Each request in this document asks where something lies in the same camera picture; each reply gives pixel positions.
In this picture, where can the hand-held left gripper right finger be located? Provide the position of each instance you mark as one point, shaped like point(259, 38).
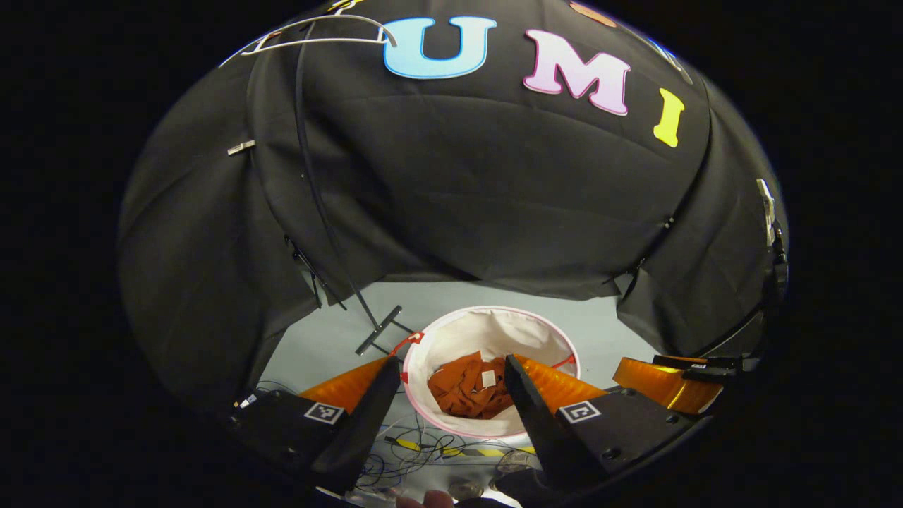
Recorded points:
point(543, 430)

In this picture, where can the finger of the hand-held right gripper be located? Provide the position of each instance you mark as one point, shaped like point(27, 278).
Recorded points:
point(663, 388)
point(705, 362)

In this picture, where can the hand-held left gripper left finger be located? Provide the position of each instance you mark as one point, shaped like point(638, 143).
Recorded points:
point(356, 430)

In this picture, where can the orange ribbed shirt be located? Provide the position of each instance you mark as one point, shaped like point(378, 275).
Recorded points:
point(458, 388)

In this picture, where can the white pink laundry hamper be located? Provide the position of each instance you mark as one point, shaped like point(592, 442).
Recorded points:
point(487, 331)

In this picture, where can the black clothes rack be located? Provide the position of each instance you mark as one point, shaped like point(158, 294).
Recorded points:
point(379, 330)

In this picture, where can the white clothes hanger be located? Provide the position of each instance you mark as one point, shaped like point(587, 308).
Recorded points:
point(317, 44)

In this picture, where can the black backdrop cloth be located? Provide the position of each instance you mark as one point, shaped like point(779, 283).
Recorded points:
point(458, 176)

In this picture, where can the silver clip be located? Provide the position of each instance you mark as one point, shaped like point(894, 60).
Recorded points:
point(241, 147)

